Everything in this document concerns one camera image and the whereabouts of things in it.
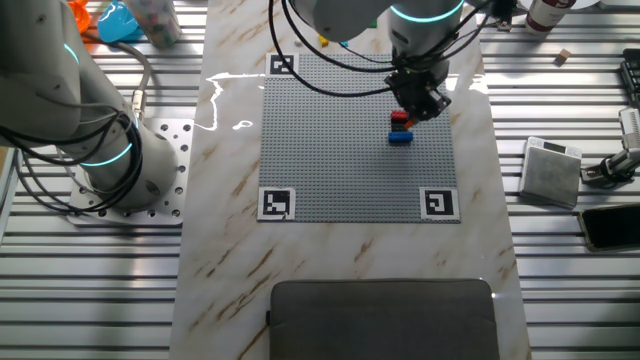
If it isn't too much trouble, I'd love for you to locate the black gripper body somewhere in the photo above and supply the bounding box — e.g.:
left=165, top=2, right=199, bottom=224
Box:
left=383, top=68, right=453, bottom=122

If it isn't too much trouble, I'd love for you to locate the grey Lego baseplate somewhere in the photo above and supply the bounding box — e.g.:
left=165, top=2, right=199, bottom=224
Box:
left=257, top=52, right=462, bottom=225

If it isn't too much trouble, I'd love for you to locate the black white fiducial marker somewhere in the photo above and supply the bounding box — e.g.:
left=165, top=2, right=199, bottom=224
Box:
left=257, top=186, right=297, bottom=222
left=264, top=52, right=300, bottom=80
left=419, top=187, right=461, bottom=222

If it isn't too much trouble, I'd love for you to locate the silver digital scale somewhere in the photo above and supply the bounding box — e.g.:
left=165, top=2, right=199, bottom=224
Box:
left=518, top=136, right=584, bottom=210

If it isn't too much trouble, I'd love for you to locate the red white can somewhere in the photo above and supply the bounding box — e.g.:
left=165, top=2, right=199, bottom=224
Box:
left=524, top=0, right=576, bottom=35

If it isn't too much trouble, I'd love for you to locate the grey fabric pad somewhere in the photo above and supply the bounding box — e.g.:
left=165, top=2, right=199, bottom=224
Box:
left=266, top=278, right=501, bottom=360

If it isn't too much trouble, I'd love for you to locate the black keyboard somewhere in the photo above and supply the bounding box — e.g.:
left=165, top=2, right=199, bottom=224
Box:
left=619, top=47, right=640, bottom=109

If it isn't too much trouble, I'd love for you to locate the black smartphone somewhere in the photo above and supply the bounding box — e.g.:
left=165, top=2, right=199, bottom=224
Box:
left=577, top=202, right=640, bottom=253

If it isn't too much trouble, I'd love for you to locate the clear plastic cup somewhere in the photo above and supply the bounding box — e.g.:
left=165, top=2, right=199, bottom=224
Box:
left=123, top=0, right=183, bottom=50

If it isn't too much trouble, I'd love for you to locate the black looped wrist cable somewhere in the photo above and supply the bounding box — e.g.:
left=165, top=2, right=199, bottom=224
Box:
left=268, top=0, right=394, bottom=99

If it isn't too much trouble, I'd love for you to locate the silver camera on clamp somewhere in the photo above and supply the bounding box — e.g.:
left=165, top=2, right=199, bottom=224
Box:
left=579, top=107, right=640, bottom=189

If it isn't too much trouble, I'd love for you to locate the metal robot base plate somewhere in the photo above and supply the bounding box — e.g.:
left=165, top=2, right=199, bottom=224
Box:
left=68, top=118, right=195, bottom=226

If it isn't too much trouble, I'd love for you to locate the grey braided hose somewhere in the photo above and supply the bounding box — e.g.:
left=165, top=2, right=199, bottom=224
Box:
left=84, top=34, right=153, bottom=124

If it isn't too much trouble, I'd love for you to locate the black cable bundle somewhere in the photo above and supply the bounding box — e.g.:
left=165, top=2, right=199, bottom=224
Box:
left=0, top=112, right=144, bottom=216

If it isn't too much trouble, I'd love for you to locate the orange toy shovel green handle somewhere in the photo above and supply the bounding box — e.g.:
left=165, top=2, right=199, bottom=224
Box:
left=68, top=0, right=94, bottom=34

